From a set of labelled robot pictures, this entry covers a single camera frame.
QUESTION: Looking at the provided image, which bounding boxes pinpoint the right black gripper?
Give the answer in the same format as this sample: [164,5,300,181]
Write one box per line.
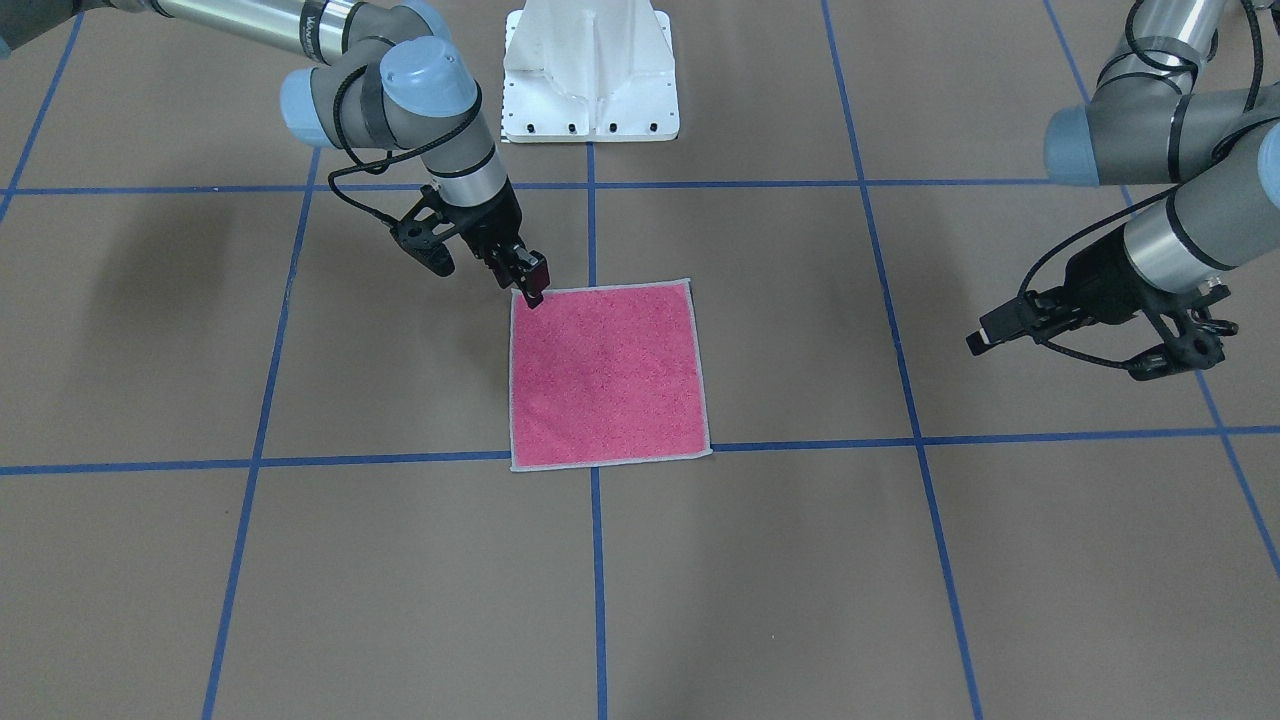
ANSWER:
[452,179,550,310]

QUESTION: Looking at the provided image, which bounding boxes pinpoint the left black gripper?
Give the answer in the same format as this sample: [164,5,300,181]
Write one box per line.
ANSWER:
[966,227,1155,357]

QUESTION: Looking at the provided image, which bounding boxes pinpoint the pink and grey towel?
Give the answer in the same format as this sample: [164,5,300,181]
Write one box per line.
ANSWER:
[508,278,710,473]

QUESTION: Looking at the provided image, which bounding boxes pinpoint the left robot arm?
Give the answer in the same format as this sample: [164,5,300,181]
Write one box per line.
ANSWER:
[966,1,1279,380]

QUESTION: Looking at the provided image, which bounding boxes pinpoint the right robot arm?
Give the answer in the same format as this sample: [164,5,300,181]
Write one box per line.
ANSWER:
[110,1,550,307]

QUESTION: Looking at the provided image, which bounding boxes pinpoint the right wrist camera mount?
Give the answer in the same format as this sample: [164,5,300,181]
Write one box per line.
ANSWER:
[389,184,457,277]

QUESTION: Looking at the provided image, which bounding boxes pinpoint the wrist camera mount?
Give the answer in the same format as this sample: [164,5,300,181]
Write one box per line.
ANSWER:
[1124,282,1239,380]
[389,184,457,277]

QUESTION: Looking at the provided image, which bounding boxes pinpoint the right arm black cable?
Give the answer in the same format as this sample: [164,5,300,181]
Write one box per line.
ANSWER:
[326,60,485,233]

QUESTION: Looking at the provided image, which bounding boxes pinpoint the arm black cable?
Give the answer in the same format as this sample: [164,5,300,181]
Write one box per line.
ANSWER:
[1016,0,1265,372]
[326,60,485,233]

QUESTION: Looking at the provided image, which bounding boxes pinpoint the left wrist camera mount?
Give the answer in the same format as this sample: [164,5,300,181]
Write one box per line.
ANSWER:
[1124,282,1239,380]

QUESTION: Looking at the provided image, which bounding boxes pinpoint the white pedestal base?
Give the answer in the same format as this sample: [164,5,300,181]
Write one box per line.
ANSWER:
[500,1,681,143]

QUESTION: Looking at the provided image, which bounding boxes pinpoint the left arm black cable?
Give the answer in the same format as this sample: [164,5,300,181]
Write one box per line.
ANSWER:
[1016,0,1265,372]

